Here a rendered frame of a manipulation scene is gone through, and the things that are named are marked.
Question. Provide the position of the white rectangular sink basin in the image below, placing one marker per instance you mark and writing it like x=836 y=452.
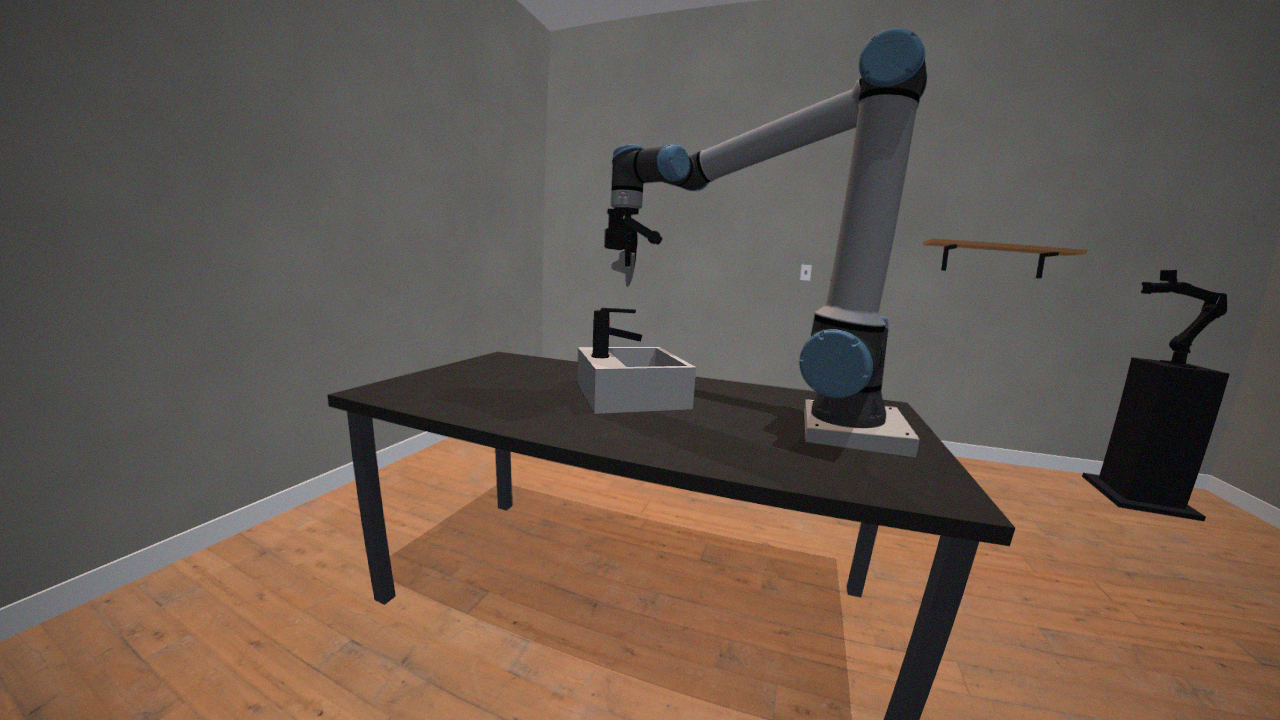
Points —
x=635 y=379

